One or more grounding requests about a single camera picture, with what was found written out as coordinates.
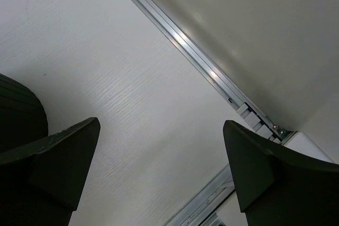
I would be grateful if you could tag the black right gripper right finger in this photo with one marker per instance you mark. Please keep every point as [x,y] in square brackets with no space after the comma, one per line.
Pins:
[278,186]

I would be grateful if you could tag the black round plastic bin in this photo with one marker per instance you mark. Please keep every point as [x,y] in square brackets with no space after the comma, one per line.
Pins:
[23,118]

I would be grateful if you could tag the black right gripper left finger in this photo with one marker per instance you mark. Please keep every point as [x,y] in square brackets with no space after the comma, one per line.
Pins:
[42,180]

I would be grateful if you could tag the aluminium table frame rail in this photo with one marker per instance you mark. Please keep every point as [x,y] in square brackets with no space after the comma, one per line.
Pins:
[201,209]

